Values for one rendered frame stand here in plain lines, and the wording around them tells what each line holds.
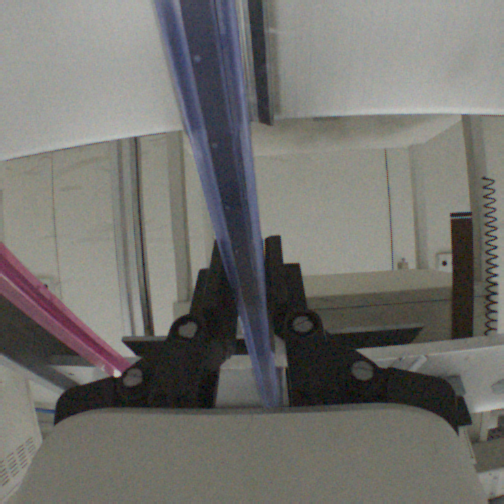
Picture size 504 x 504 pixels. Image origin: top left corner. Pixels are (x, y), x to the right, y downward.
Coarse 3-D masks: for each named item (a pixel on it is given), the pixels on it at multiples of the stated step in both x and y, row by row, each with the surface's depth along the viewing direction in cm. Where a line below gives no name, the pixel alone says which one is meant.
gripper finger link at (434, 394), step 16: (384, 368) 8; (384, 384) 8; (400, 384) 7; (416, 384) 7; (432, 384) 7; (448, 384) 7; (352, 400) 8; (368, 400) 7; (384, 400) 7; (400, 400) 7; (416, 400) 7; (432, 400) 7; (448, 400) 7; (448, 416) 7
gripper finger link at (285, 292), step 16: (272, 240) 12; (272, 256) 11; (272, 272) 10; (288, 272) 11; (272, 288) 9; (288, 288) 10; (272, 304) 9; (288, 304) 10; (304, 304) 10; (272, 320) 10; (272, 336) 10; (336, 352) 8; (352, 352) 8; (336, 368) 8; (352, 368) 8; (368, 368) 8; (352, 384) 7; (368, 384) 7
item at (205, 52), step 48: (192, 0) 4; (192, 48) 5; (240, 48) 5; (192, 96) 5; (240, 96) 6; (192, 144) 6; (240, 144) 6; (240, 192) 7; (240, 240) 9; (240, 288) 11
